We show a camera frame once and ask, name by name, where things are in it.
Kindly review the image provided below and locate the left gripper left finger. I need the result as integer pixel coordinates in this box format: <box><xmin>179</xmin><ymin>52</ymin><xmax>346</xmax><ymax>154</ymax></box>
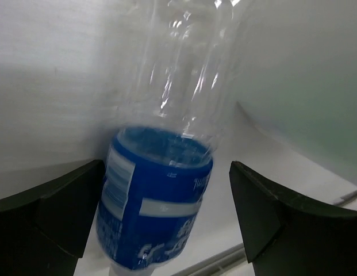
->
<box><xmin>0</xmin><ymin>160</ymin><xmax>105</xmax><ymax>275</ymax></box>

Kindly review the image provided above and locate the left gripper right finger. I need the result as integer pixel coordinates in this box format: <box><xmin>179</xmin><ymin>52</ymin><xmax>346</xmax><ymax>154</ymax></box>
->
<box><xmin>229</xmin><ymin>161</ymin><xmax>357</xmax><ymax>275</ymax></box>

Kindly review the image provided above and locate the blue label clear bottle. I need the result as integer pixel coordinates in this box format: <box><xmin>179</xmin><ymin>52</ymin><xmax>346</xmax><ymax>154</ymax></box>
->
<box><xmin>96</xmin><ymin>1</ymin><xmax>248</xmax><ymax>275</ymax></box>

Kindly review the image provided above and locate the white octagonal bin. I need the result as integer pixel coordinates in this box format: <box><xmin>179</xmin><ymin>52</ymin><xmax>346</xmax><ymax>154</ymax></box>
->
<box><xmin>228</xmin><ymin>1</ymin><xmax>357</xmax><ymax>185</ymax></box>

